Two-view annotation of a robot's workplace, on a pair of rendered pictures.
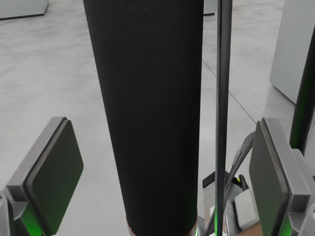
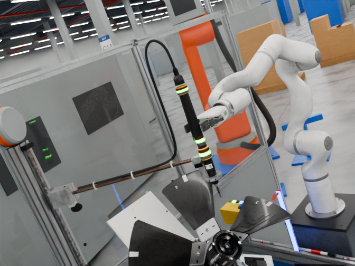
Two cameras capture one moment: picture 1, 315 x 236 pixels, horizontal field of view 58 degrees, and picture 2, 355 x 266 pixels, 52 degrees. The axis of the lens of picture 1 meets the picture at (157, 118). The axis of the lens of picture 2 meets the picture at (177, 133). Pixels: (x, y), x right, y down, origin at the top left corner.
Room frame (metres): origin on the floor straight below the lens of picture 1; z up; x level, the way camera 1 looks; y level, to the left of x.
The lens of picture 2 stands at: (1.08, 0.82, 1.97)
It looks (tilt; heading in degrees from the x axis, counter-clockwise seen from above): 14 degrees down; 222
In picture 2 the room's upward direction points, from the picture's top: 20 degrees counter-clockwise
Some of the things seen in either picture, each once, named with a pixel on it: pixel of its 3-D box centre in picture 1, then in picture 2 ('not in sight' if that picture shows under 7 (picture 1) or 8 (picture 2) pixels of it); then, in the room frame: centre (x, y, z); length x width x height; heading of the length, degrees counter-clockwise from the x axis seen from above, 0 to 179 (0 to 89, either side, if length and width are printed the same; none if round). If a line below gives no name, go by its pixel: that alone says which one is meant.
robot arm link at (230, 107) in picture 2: not in sight; (223, 110); (-0.08, 0.02, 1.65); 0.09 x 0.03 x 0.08; 82
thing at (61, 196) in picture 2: not in sight; (62, 196); (0.37, -0.56, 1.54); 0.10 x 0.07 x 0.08; 117
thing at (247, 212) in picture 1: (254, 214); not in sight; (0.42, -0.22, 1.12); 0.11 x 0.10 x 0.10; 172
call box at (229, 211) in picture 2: not in sight; (239, 214); (-0.31, -0.24, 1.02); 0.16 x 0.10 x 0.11; 82
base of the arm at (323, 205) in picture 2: not in sight; (320, 192); (-0.50, 0.13, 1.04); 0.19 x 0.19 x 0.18
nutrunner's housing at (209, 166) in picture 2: not in sight; (195, 127); (0.08, 0.00, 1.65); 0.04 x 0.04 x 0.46
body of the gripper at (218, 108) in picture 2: not in sight; (213, 116); (-0.02, 0.01, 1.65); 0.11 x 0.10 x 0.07; 172
